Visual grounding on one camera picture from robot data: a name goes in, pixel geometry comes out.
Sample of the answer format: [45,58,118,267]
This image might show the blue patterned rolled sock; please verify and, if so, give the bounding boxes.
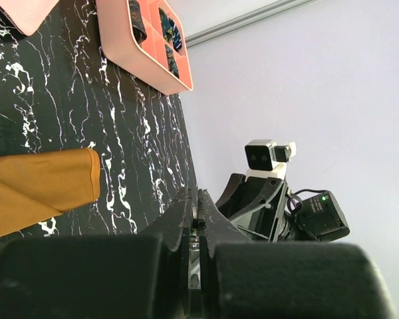
[169,19,183,52]

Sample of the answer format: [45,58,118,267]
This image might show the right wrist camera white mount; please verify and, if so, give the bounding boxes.
[244,140,297,180]

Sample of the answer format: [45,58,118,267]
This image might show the pink divided organizer tray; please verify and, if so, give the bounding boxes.
[96,1,194,95]

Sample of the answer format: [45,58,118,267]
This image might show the orange cloth napkin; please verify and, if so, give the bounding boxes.
[0,148,101,237]

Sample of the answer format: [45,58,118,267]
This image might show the teal patterned rolled sock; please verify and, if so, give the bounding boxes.
[165,45,180,78]

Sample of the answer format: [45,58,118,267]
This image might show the green patterned rolled sock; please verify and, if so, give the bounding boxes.
[159,8,173,45]

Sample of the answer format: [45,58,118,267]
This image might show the dark rolled sock left compartment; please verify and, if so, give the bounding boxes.
[129,0,147,44]

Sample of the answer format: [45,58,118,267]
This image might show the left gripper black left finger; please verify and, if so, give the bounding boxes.
[141,187,192,318]

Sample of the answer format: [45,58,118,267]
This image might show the pink baseball cap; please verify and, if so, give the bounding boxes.
[0,0,59,36]

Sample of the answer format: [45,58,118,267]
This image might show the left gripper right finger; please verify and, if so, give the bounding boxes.
[198,189,251,318]

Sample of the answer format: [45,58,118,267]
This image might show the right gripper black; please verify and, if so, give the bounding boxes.
[215,173,350,242]

